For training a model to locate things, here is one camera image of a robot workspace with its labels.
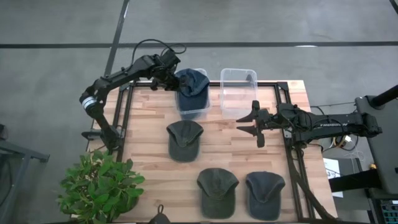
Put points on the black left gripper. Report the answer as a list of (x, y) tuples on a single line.
[(164, 74)]

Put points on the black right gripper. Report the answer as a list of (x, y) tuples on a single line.
[(264, 123)]

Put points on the denim blue baseball cap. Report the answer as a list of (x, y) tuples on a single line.
[(196, 81)]

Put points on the dark navy baseball cap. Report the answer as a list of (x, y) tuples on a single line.
[(192, 105)]

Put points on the olive green baseball cap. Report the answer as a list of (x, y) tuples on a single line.
[(217, 193), (185, 141)]

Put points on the slate grey baseball cap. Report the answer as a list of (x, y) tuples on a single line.
[(265, 196)]

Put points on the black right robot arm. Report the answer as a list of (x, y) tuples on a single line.
[(335, 125)]

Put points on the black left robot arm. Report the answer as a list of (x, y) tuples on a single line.
[(102, 84)]

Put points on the clear plastic bin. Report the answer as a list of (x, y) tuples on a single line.
[(206, 109), (237, 90)]

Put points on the white paper sheet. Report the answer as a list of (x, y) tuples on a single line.
[(332, 169)]

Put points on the dark cap at bottom edge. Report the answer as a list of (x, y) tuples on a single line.
[(159, 217)]

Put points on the green potted plant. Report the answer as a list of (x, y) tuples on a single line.
[(99, 186)]

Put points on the grey equipment cart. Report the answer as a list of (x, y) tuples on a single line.
[(382, 140)]

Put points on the grey metal stand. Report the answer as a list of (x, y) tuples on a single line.
[(18, 168)]

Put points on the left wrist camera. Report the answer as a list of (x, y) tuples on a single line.
[(171, 57)]

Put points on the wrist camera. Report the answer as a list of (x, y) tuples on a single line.
[(287, 112), (171, 57)]

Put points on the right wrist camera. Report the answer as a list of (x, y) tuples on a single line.
[(287, 112)]

